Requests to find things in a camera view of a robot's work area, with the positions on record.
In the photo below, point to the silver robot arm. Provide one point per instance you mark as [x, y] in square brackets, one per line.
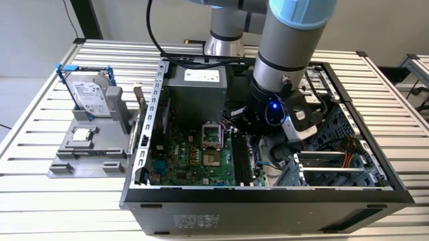
[288, 50]

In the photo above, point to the black RAM slot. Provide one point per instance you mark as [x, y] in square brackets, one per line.
[239, 155]
[235, 155]
[243, 157]

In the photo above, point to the grey power supply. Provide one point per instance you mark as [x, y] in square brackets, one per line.
[198, 100]

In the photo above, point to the CPU socket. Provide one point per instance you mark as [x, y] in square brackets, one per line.
[211, 158]

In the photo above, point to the metal disk bay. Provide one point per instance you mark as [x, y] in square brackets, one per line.
[321, 157]

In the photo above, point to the green motherboard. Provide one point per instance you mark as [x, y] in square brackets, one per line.
[187, 175]

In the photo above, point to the small black yellow plug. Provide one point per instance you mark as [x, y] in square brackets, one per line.
[189, 41]

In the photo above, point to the black PC case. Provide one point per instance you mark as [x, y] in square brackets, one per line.
[234, 216]

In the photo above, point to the grey parts rack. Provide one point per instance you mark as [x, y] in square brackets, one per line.
[103, 130]

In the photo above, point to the hard disk in blue carrier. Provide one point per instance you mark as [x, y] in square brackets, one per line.
[88, 98]

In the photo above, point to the neighbouring metal table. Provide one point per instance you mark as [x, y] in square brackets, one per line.
[416, 65]

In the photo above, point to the silver CPU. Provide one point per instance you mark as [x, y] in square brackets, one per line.
[82, 135]

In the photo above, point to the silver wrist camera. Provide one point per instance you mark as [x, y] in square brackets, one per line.
[238, 112]

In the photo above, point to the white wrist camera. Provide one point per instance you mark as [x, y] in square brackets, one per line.
[304, 134]

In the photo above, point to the black frame post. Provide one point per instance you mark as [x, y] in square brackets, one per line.
[90, 20]

